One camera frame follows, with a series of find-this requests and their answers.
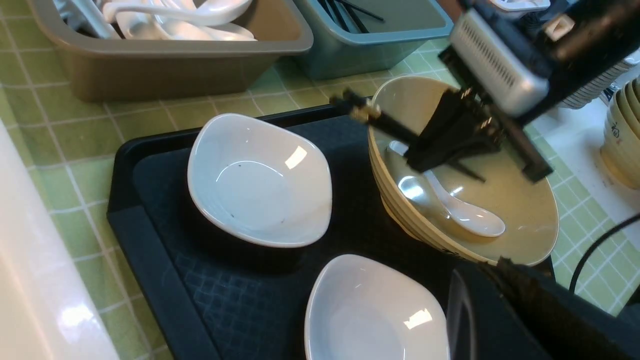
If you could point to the white plastic tub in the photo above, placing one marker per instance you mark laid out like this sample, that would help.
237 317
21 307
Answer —
46 312

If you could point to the white square dish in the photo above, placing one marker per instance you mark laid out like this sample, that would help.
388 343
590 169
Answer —
361 309
259 182

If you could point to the white ceramic soup spoon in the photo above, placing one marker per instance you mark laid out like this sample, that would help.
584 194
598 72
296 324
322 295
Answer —
460 210

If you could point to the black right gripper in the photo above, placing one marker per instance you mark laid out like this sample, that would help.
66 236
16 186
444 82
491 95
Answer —
573 46

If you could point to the stack of striped bowls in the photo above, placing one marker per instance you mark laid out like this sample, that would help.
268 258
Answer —
620 151

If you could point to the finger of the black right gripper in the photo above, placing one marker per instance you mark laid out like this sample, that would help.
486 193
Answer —
458 128

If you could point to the tan noodle bowl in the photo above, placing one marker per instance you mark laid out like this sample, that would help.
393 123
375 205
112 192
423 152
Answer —
529 210

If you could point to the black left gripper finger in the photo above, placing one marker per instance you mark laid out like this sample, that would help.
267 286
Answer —
513 312

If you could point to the brown plastic bin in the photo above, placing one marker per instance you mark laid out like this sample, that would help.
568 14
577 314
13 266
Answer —
153 69

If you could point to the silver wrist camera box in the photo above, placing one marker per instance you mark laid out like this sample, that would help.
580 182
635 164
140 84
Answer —
509 83

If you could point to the blue plastic bin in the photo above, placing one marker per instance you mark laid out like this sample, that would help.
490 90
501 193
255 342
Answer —
337 53

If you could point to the pile of white spoons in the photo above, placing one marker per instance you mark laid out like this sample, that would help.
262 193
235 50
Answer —
173 20

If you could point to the green checkered table mat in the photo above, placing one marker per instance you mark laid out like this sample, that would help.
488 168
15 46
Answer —
68 147

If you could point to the bundle of black chopsticks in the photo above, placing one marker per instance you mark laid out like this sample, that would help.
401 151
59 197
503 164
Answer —
347 15

